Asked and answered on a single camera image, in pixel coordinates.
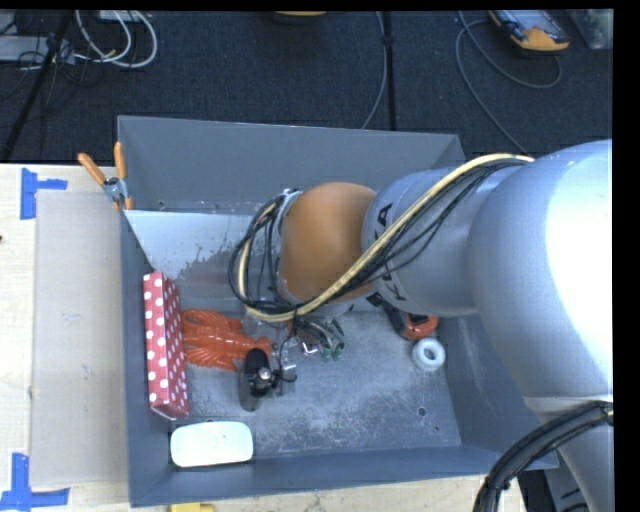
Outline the white ring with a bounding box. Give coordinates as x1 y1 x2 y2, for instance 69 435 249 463
410 337 447 373

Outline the black rounded object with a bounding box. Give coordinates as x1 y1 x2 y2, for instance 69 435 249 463
243 348 275 400

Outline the pale cardboard board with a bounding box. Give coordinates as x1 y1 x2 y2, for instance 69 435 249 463
29 189 130 489

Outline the red white-dotted box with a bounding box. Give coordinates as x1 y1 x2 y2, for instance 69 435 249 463
142 271 192 421

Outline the orange and black tool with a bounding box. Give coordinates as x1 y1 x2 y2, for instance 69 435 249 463
381 298 441 343

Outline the white rounded soap bar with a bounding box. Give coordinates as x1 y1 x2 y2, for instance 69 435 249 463
169 420 255 469

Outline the orange toy lobster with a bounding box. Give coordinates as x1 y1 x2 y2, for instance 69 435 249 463
179 308 274 373

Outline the grey metal bin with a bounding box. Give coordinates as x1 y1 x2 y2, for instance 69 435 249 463
116 114 560 509

